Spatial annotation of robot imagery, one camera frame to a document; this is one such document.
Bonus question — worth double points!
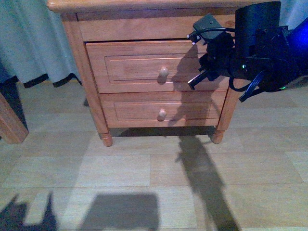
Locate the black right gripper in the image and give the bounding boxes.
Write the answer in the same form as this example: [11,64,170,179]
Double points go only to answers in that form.
[188,32,243,90]

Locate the wooden drawer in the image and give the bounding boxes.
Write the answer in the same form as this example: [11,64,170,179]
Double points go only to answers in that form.
[85,39,231,94]
[100,90,227,128]

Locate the wooden nightstand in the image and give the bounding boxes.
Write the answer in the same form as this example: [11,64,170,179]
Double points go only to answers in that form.
[47,0,253,147]

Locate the grey curtain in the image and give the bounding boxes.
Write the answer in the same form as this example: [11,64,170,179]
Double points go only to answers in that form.
[0,0,81,88]

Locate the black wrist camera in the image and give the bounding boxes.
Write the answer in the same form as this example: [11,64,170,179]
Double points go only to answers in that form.
[187,13,225,45]

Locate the blue cable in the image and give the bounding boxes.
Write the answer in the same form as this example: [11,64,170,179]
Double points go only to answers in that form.
[228,71,265,103]

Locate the wooden bed frame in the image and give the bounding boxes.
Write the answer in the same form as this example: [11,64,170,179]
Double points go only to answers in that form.
[0,94,29,144]

